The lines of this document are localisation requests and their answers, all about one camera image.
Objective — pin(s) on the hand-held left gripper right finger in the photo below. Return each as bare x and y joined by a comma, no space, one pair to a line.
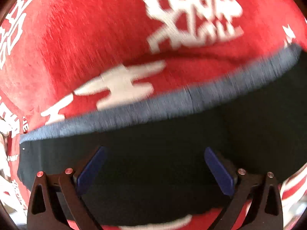
219,170

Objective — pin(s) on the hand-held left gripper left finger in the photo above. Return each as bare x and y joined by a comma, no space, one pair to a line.
92,167

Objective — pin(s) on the black pants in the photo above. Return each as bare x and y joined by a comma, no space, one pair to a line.
156,153

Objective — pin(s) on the blue-grey leaf-patterned cloth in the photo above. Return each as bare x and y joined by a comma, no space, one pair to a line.
120,117

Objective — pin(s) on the red printed blanket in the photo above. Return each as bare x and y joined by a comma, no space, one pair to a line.
96,28

